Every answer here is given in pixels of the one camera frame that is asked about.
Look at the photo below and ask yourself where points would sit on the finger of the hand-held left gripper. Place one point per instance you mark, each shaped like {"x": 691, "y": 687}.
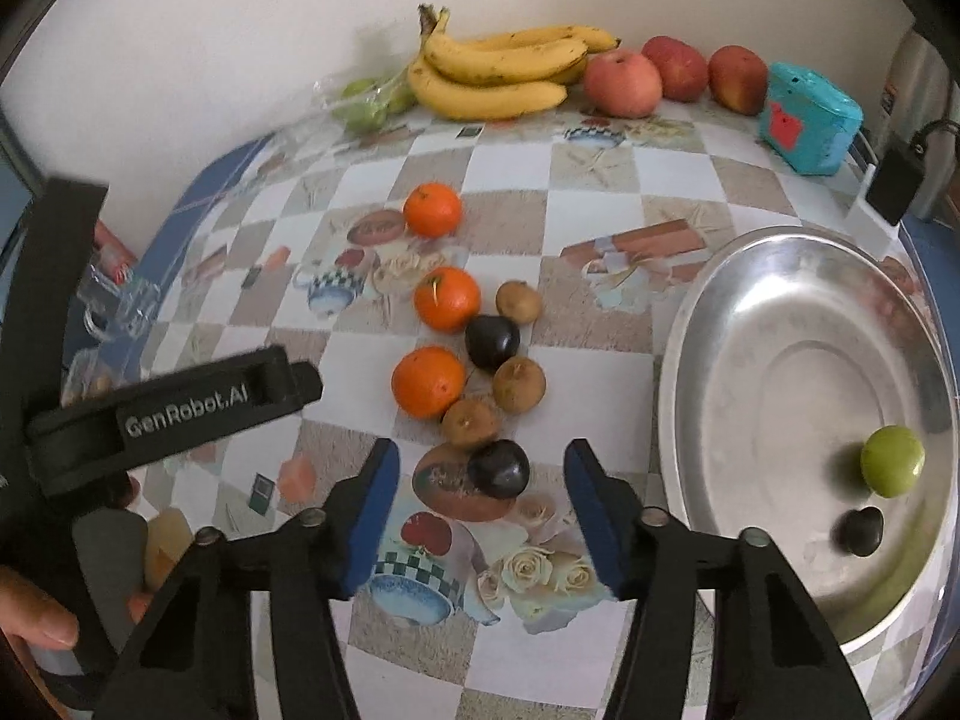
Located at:
{"x": 289, "y": 386}

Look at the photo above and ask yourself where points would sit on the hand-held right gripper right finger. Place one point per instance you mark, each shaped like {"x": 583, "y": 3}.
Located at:
{"x": 592, "y": 517}

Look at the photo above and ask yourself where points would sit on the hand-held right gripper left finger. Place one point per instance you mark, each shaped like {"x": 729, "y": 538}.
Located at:
{"x": 375, "y": 517}

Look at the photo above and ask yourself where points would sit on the dark plum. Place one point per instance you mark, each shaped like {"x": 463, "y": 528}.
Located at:
{"x": 499, "y": 469}
{"x": 861, "y": 531}
{"x": 491, "y": 341}

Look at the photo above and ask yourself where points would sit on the brown round fruit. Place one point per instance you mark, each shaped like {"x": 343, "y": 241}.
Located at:
{"x": 517, "y": 384}
{"x": 470, "y": 424}
{"x": 519, "y": 301}

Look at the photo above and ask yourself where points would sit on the orange tangerine with stem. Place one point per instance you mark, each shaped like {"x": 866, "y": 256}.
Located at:
{"x": 447, "y": 298}

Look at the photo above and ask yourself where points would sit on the steel basin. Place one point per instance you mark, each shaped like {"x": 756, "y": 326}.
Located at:
{"x": 787, "y": 390}

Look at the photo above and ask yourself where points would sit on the green round fruit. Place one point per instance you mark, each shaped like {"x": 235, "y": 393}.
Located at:
{"x": 892, "y": 460}

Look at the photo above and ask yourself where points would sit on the person's left hand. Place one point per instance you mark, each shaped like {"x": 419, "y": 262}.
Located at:
{"x": 37, "y": 619}

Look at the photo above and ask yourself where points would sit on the clear glass mug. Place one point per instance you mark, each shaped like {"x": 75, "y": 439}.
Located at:
{"x": 120, "y": 307}

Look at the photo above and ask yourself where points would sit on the checkered printed tablecloth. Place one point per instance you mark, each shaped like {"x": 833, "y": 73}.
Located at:
{"x": 517, "y": 225}

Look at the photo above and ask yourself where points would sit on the bag of green fruit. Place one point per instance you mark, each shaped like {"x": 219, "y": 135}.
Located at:
{"x": 364, "y": 112}

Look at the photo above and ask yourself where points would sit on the yellow banana bunch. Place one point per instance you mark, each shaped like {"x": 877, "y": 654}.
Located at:
{"x": 487, "y": 94}

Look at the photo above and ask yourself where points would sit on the white power socket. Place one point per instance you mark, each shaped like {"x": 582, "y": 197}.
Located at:
{"x": 870, "y": 226}

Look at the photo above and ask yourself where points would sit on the pink apple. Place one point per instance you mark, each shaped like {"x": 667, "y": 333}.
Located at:
{"x": 622, "y": 82}

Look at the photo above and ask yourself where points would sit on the teal plastic box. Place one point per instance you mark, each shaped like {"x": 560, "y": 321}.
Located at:
{"x": 810, "y": 120}

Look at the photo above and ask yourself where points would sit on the red apple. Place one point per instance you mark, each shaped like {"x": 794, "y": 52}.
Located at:
{"x": 739, "y": 79}
{"x": 676, "y": 67}

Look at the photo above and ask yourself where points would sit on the steel electric kettle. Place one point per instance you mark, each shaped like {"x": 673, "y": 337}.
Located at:
{"x": 919, "y": 75}

